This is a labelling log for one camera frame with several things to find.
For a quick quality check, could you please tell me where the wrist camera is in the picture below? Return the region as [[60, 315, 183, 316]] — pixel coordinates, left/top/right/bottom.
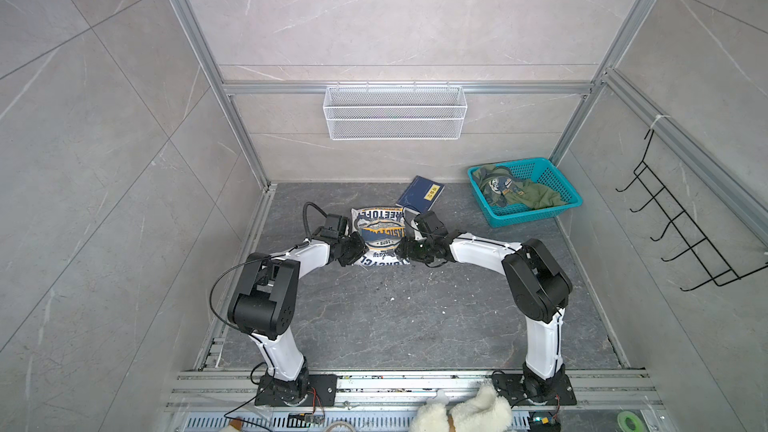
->
[[313, 214, 349, 244], [414, 211, 448, 240]]

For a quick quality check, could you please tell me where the black wire hook rack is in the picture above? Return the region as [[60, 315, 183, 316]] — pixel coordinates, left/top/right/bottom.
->
[[615, 130, 767, 293]]

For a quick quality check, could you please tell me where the green tank top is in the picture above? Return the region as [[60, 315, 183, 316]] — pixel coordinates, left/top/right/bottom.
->
[[471, 165, 567, 210]]

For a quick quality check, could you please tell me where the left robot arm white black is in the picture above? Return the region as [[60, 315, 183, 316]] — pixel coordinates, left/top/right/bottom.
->
[[215, 202, 366, 405]]

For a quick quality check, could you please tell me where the aluminium mounting rail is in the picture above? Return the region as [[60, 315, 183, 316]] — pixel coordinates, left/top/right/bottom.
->
[[164, 369, 675, 431]]

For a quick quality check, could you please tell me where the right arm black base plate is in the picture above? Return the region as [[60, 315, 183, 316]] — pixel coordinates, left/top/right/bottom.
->
[[490, 368, 577, 407]]

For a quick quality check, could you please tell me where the navy blue book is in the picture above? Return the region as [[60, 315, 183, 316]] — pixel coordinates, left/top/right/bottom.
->
[[395, 176, 445, 214]]

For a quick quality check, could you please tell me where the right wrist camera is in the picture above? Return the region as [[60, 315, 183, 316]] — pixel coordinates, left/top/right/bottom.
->
[[414, 211, 448, 240]]

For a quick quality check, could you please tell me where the white fluffy plush toy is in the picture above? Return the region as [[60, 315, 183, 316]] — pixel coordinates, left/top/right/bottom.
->
[[409, 382, 514, 432]]

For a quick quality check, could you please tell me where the green tape roll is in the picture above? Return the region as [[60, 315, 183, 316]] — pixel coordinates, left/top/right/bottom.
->
[[617, 410, 648, 432]]

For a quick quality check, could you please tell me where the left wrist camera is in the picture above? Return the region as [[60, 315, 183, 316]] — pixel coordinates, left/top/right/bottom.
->
[[313, 214, 349, 244]]

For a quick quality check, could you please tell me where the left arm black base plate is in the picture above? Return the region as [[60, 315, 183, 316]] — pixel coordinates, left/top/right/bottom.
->
[[255, 374, 338, 407]]

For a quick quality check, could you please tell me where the teal plastic basket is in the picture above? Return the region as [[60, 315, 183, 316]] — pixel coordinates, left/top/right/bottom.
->
[[467, 158, 582, 228]]

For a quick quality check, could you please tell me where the white wire mesh shelf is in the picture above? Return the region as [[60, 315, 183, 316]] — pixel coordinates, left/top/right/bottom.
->
[[323, 85, 468, 141]]

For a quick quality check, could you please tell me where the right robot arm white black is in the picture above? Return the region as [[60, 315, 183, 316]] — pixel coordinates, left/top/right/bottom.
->
[[396, 211, 577, 406]]

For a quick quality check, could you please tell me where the white tank top navy trim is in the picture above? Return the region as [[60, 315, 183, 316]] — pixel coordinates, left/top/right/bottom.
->
[[351, 206, 410, 268]]

